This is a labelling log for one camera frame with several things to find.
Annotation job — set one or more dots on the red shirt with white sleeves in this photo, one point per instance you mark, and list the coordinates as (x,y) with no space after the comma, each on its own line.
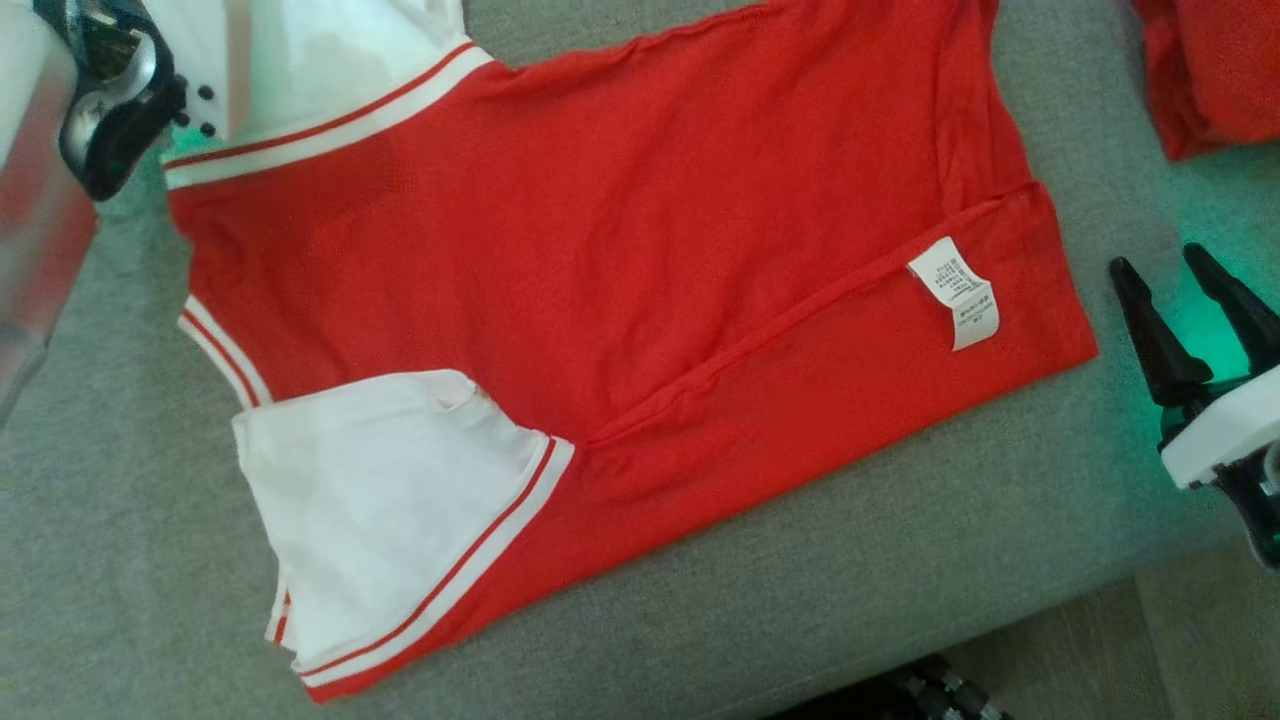
(600,250)

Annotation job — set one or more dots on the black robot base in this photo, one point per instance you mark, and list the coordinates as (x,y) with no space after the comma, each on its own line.
(930,695)

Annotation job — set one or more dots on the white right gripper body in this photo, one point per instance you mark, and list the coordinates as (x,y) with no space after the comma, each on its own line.
(205,50)

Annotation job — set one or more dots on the large grey sofa seat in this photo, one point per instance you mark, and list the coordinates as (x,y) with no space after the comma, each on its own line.
(900,560)

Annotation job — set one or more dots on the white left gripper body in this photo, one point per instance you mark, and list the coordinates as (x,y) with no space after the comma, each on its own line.
(1225,435)

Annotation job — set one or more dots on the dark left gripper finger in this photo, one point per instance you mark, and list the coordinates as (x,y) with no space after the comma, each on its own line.
(1165,350)
(1245,310)

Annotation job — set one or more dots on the red cloth pile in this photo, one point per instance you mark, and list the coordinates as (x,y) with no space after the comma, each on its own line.
(1210,70)

